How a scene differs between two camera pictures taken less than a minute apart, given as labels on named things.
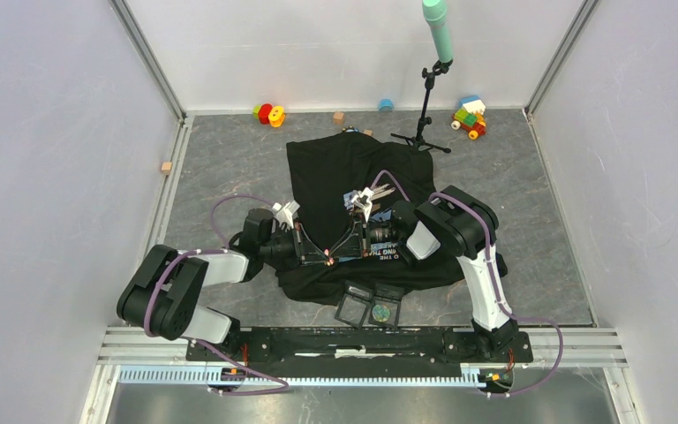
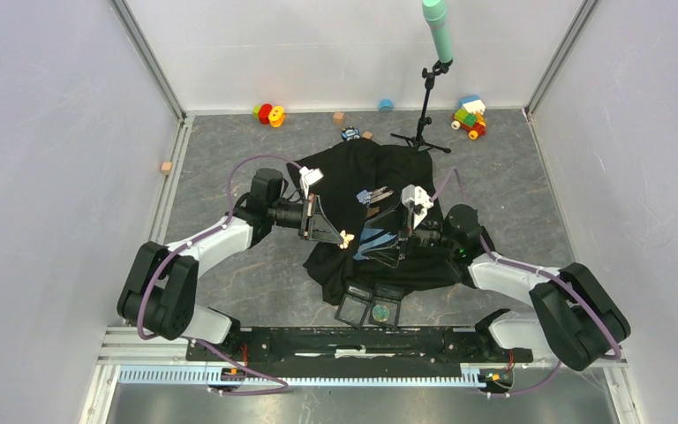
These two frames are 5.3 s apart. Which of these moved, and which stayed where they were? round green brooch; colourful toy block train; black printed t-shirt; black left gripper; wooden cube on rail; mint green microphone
Moved: black left gripper; black printed t-shirt
Stayed: round green brooch; colourful toy block train; wooden cube on rail; mint green microphone
